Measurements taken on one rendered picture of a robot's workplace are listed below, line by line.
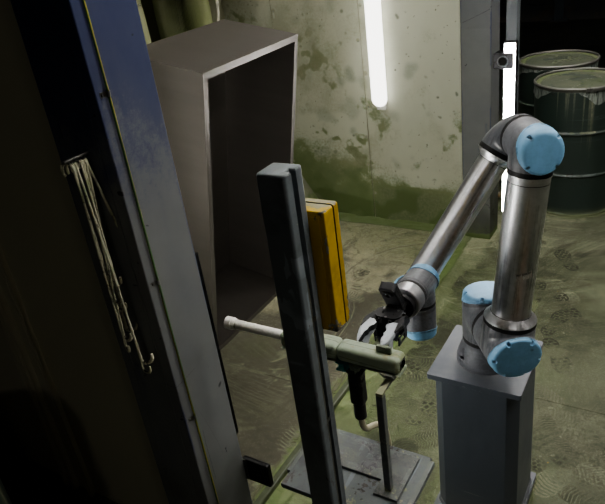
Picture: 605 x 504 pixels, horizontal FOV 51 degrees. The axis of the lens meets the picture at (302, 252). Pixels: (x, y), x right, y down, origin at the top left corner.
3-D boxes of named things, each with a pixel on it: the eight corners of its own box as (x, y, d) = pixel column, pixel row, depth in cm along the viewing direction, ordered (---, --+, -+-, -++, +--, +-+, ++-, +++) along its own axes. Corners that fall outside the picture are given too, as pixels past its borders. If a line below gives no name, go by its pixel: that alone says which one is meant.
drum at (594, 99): (527, 186, 493) (532, 70, 453) (609, 184, 475) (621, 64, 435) (529, 218, 444) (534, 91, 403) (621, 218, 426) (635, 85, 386)
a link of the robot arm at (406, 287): (424, 284, 169) (391, 278, 174) (417, 293, 166) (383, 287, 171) (425, 312, 174) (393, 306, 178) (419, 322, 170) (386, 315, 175)
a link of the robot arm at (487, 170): (499, 97, 177) (382, 291, 202) (517, 107, 166) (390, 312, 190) (532, 114, 180) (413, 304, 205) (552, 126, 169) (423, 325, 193)
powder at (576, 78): (534, 74, 452) (534, 72, 451) (618, 69, 435) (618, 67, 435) (537, 94, 406) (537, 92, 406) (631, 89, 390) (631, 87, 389)
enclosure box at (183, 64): (150, 326, 281) (119, 53, 215) (229, 262, 325) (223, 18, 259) (214, 355, 267) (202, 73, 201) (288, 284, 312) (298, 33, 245)
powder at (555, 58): (607, 53, 479) (608, 51, 478) (583, 70, 444) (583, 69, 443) (536, 52, 512) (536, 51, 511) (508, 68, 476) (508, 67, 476)
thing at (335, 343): (411, 423, 150) (406, 344, 140) (403, 436, 147) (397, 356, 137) (244, 375, 175) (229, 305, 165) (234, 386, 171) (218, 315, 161)
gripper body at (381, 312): (399, 348, 162) (417, 322, 171) (397, 320, 158) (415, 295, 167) (372, 342, 166) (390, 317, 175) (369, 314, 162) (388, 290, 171)
